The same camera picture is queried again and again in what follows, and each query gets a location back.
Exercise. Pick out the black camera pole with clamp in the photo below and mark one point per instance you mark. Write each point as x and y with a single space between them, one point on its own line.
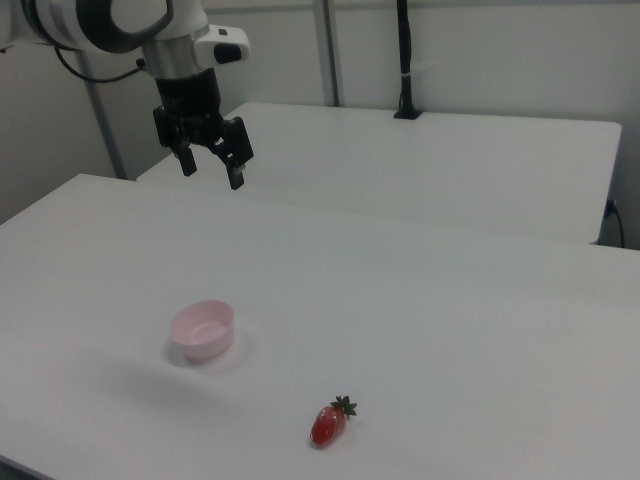
406 50

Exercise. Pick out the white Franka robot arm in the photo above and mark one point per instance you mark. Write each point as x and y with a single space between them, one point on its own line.
150 20

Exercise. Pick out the pink plastic bowl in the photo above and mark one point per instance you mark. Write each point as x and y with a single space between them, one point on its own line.
202 330

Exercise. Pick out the grey partition frame post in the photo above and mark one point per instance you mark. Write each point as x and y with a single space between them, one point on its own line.
102 115
327 50

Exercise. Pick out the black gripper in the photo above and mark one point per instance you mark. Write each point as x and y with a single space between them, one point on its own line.
187 97

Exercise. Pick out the red strawberry with green leaves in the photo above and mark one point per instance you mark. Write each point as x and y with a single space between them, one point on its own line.
327 425

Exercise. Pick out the grey partition frame rail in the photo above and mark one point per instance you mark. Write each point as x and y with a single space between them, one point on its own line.
450 5

